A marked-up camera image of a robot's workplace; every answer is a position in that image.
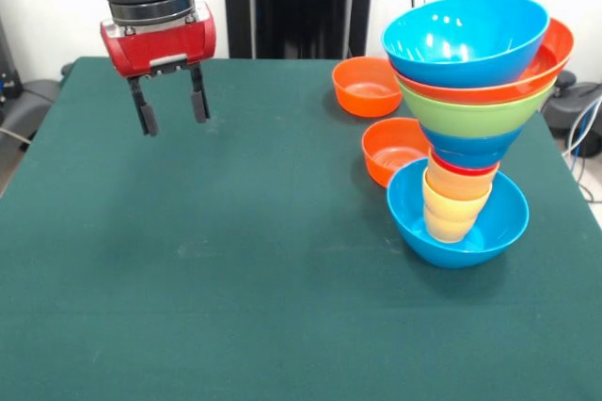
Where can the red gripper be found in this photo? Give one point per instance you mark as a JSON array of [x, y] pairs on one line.
[[160, 50]]

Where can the orange bowl with ringed bottom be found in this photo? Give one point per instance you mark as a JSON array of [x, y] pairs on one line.
[[390, 147]]

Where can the large blue bowl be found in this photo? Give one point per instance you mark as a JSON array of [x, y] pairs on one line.
[[461, 57], [414, 227]]

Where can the red cup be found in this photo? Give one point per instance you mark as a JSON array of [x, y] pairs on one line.
[[463, 168]]

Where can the stack of yellow cups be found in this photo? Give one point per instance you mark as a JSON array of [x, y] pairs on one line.
[[447, 222]]

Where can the green bowl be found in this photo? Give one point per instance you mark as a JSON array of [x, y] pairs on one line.
[[470, 121]]

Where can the small dark blue bowl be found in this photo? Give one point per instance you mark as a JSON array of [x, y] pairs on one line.
[[470, 149]]

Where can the large orange bowl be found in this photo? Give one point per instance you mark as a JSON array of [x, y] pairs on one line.
[[557, 57]]

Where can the dark green tablecloth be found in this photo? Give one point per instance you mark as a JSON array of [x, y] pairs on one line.
[[235, 278]]

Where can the small plain orange bowl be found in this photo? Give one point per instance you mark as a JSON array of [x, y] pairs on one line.
[[364, 100]]

